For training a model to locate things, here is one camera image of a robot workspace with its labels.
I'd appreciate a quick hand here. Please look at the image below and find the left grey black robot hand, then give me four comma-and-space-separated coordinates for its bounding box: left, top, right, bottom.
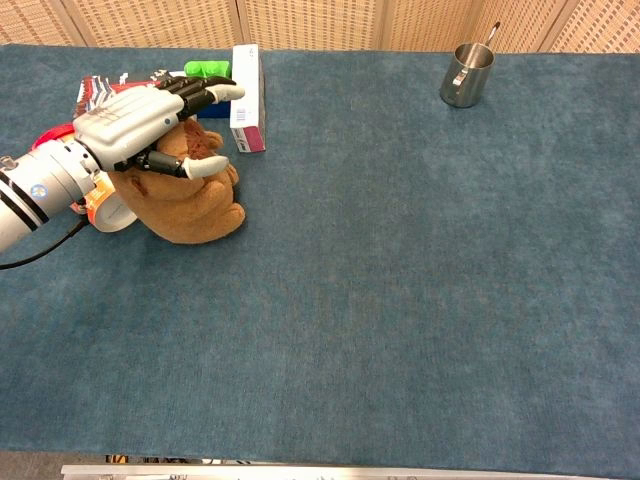
72, 74, 247, 181

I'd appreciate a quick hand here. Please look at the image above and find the brown teddy bear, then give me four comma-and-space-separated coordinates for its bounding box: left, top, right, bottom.
106, 116, 248, 246

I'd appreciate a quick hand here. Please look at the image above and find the blue block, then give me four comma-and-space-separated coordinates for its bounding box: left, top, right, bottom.
195, 99, 234, 121

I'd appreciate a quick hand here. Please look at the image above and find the green toy building block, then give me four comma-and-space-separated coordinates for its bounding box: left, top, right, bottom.
183, 59, 233, 81

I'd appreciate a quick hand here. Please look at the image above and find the black red printed box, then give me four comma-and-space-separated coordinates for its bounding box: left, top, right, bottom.
74, 69, 189, 119

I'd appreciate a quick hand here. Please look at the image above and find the orange canister red lid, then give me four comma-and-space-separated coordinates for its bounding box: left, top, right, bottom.
30, 123, 139, 235

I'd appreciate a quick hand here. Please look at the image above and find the tall white purple-ended box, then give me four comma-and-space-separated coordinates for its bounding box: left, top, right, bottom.
228, 43, 268, 154

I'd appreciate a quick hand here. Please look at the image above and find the woven wicker folding screen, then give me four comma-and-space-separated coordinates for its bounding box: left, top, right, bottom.
0, 0, 640, 54

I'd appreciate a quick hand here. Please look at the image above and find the blue felt table cover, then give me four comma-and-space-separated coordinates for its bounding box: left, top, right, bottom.
0, 43, 640, 480

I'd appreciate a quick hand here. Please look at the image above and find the stainless steel pitcher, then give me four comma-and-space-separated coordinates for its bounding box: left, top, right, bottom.
438, 21, 502, 110

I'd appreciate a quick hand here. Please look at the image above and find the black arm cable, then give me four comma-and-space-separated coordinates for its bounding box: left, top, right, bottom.
0, 218, 90, 272

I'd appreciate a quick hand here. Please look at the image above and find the aluminium profile rail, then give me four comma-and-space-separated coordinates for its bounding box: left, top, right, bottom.
60, 463, 640, 480

